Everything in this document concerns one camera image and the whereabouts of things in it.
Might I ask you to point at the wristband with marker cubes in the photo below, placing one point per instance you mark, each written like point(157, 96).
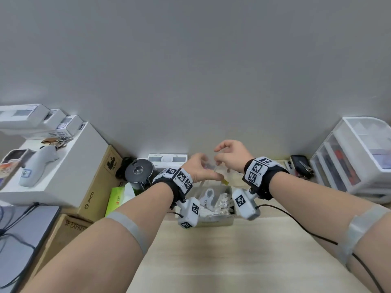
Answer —
point(259, 173)
point(178, 180)

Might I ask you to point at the bunch of keys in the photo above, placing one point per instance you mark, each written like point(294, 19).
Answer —
point(56, 141)

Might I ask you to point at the long white product box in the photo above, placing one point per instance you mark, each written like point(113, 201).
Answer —
point(21, 115)

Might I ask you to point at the grey tape on left arm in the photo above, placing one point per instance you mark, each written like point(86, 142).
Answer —
point(129, 230)

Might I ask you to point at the person's left forearm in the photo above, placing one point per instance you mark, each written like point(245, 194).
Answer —
point(100, 241)

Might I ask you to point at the grey laptop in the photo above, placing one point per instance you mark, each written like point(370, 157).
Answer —
point(21, 241)

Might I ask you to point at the person's right fingers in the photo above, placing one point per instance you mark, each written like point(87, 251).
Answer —
point(222, 146)

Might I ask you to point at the clear plastic drawer unit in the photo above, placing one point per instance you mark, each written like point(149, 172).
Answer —
point(351, 158)

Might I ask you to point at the large white box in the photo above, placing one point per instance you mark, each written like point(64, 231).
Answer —
point(70, 176)

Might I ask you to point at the plain brown cardboard box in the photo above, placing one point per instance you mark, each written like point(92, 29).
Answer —
point(61, 238)

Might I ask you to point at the person's left hand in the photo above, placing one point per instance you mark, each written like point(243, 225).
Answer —
point(195, 169)

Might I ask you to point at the person's right hand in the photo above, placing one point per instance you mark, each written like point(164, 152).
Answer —
point(239, 157)

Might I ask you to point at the green tissue pack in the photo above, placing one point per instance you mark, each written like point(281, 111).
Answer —
point(117, 199)

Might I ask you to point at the person's right forearm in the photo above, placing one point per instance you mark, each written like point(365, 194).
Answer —
point(320, 216)

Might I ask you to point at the flat white box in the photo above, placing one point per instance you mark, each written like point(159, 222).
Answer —
point(168, 160)

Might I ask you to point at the small clear plastic bag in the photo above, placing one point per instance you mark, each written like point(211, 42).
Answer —
point(220, 172)

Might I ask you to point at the orange and grey gadget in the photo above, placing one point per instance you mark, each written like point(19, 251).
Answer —
point(13, 160)

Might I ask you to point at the person's left fingers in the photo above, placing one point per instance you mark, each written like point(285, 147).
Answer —
point(210, 175)

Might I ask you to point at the white parts in bin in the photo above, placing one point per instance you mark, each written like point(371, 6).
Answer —
point(221, 205)

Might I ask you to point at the white handheld controller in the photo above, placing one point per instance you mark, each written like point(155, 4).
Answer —
point(36, 167)

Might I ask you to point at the right wristband with marker cubes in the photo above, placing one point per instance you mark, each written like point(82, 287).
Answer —
point(259, 173)

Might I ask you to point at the black round device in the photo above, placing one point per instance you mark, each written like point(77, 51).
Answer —
point(137, 173)

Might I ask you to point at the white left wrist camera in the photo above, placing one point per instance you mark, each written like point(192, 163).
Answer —
point(191, 213)

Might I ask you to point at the grey tape on right arm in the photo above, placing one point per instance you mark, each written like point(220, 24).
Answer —
point(357, 230)

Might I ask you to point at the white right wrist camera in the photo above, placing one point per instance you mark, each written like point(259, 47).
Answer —
point(244, 205)

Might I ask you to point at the black key case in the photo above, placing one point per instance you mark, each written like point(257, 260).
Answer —
point(302, 166)

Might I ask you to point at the small white product box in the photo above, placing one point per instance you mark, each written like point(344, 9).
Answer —
point(55, 117)
point(71, 125)

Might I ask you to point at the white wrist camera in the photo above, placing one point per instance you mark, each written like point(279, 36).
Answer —
point(191, 213)
point(244, 205)

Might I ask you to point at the grey storage bin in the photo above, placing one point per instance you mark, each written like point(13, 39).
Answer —
point(217, 221)

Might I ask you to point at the brown cardboard box black print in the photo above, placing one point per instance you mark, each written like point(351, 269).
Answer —
point(100, 186)

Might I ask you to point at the left wristband with marker cubes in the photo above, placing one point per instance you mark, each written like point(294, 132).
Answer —
point(178, 180)

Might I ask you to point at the small white gadget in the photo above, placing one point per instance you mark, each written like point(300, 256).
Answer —
point(289, 167)

